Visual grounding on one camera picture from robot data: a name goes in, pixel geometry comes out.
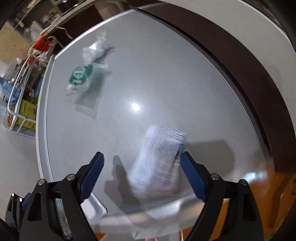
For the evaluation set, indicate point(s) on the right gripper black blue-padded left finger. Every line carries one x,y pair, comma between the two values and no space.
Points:
41,220

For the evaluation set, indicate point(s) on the small white printed packet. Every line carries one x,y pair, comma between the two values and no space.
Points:
156,171

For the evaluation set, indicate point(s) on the white wire storage rack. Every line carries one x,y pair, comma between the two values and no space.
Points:
21,86

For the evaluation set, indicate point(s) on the clear bag with green label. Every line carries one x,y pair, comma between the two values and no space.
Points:
85,87

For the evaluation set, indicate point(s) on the crumpled clear plastic wrap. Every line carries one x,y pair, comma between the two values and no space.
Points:
97,51

